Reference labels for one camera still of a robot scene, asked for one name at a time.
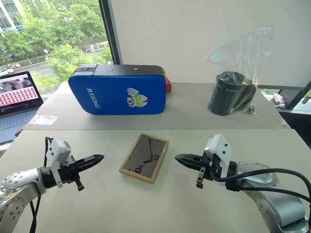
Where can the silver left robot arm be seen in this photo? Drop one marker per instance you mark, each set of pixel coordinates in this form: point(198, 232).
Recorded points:
point(17, 191)

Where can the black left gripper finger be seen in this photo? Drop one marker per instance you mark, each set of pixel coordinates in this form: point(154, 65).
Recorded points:
point(91, 165)
point(93, 158)

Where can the black item in plastic bag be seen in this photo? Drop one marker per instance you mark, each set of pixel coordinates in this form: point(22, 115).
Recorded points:
point(245, 53)

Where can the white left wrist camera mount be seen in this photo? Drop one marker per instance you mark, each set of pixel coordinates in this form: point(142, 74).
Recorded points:
point(58, 149)

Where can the small metal fitting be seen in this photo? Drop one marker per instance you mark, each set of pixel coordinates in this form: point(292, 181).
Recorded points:
point(251, 109)

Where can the white building outside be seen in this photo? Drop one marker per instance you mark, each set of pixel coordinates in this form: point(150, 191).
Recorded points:
point(9, 14)

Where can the blue cartoon kick pad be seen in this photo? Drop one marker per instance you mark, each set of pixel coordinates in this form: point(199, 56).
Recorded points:
point(116, 94)

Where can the grey open laptop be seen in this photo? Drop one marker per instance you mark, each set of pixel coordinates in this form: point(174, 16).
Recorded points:
point(17, 106)

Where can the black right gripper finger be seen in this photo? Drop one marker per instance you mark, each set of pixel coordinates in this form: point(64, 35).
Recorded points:
point(192, 164)
point(190, 158)

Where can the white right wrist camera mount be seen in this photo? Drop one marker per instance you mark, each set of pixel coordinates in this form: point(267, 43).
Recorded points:
point(222, 150)

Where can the pink folded umbrella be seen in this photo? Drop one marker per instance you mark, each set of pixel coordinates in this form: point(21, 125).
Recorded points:
point(279, 100)

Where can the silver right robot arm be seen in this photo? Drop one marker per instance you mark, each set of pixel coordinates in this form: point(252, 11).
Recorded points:
point(274, 201)

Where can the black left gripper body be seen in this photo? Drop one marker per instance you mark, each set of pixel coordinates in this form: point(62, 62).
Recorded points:
point(69, 173)

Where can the white car outside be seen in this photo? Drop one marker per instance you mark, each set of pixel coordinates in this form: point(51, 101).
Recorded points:
point(6, 71)

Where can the black cylinder container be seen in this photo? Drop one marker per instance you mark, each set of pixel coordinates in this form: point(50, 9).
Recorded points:
point(228, 94)

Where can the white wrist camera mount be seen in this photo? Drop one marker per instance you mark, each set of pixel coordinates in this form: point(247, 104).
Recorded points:
point(222, 150)
point(58, 149)

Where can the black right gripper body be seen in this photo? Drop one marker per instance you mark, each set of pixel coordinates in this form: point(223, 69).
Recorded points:
point(207, 167)

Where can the red box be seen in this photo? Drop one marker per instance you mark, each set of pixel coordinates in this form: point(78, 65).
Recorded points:
point(169, 85)

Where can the wooden framed board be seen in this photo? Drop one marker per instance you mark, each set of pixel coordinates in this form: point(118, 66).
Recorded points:
point(143, 159)

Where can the black window pillar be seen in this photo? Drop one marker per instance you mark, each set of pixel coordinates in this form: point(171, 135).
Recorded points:
point(110, 31)

